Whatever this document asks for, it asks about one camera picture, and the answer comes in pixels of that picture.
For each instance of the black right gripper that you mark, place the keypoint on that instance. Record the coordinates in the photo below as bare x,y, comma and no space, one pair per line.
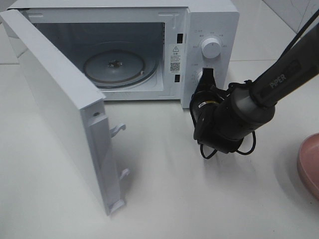
206,97

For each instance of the pink round plate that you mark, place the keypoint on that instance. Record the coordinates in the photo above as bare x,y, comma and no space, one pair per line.
308,164

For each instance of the white microwave door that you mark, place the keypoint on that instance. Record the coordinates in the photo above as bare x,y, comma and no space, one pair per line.
71,105

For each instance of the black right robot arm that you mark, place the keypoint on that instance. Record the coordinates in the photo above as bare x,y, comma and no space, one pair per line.
222,118

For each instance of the lower white timer knob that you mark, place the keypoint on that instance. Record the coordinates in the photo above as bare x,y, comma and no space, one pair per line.
198,76

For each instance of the upper white power knob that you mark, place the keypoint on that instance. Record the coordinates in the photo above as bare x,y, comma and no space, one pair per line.
211,47

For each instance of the white warning label sticker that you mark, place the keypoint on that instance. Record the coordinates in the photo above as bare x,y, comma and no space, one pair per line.
174,58

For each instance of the white microwave oven body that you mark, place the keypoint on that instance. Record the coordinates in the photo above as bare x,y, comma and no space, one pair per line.
73,26

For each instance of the glass microwave turntable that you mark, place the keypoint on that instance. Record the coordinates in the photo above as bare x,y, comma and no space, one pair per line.
120,64

